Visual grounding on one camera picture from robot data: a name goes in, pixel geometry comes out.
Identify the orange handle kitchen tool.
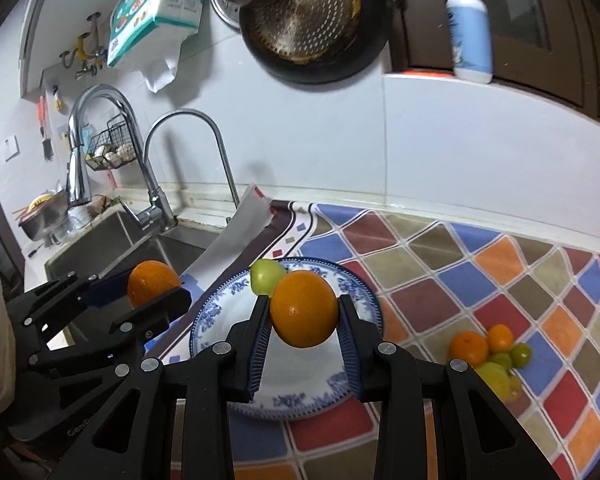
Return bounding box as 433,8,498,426
36,95,55,162

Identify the yellow green pear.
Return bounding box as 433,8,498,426
472,362,512,401

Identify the blue patterned white plate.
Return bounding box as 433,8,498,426
189,257,383,421

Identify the colorful checkered tablecloth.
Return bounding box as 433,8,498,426
145,199,600,480

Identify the black wire basket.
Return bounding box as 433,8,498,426
84,115,141,173

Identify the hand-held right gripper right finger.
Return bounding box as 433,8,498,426
336,294,561,480

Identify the steel dish basin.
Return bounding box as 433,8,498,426
17,190,71,243

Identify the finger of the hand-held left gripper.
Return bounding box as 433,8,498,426
27,287,193,376
10,270,136,333

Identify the white blue pump bottle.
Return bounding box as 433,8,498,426
445,0,495,84

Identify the yellow handle wall valve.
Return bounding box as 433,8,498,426
60,12,107,81

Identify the steel sink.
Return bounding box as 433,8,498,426
45,207,221,351

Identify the green apple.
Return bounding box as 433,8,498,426
250,258,288,297

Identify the large orange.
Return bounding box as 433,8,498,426
270,270,340,348

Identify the small mandarin orange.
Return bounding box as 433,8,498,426
126,260,182,308

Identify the chrome pull-down faucet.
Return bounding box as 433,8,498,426
66,84,177,233

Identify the white cup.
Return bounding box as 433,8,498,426
67,205,91,229

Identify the black frying pan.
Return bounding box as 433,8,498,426
239,0,393,85

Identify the white plastic sheet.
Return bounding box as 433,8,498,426
180,183,273,291

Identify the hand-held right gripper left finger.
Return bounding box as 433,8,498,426
47,294,273,480

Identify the thin chrome gooseneck faucet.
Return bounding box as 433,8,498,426
142,109,241,226

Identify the green white tissue pack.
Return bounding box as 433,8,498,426
106,0,211,93

